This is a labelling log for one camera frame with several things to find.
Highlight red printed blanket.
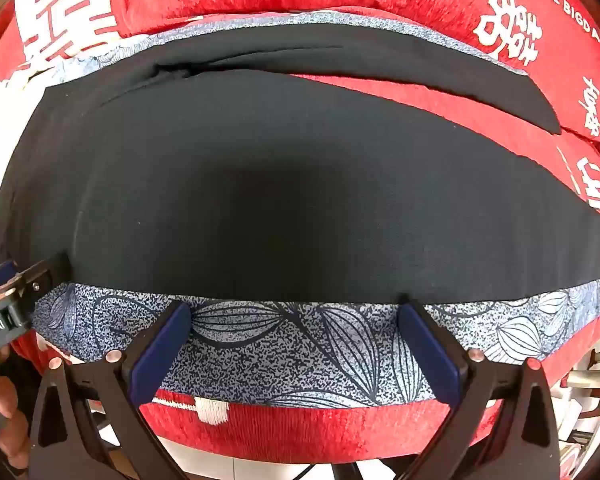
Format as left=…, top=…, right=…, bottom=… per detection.
left=0, top=72, right=600, bottom=466

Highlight person's left hand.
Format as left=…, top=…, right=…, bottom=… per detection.
left=0, top=377, right=31, bottom=468

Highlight white metal rack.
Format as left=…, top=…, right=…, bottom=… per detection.
left=557, top=342, right=600, bottom=463

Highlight white cloth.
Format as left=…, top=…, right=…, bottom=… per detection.
left=0, top=67, right=48, bottom=223

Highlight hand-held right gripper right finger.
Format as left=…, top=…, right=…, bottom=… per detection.
left=397, top=301, right=563, bottom=480

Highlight blue-grey leaf-print cloth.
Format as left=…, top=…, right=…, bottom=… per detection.
left=17, top=10, right=600, bottom=409

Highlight black pants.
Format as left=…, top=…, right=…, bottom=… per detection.
left=0, top=22, right=600, bottom=306

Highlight red pillow large white print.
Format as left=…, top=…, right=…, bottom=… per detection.
left=0, top=0, right=126, bottom=81

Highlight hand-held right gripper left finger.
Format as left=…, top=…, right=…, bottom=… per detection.
left=27, top=301, right=193, bottom=480

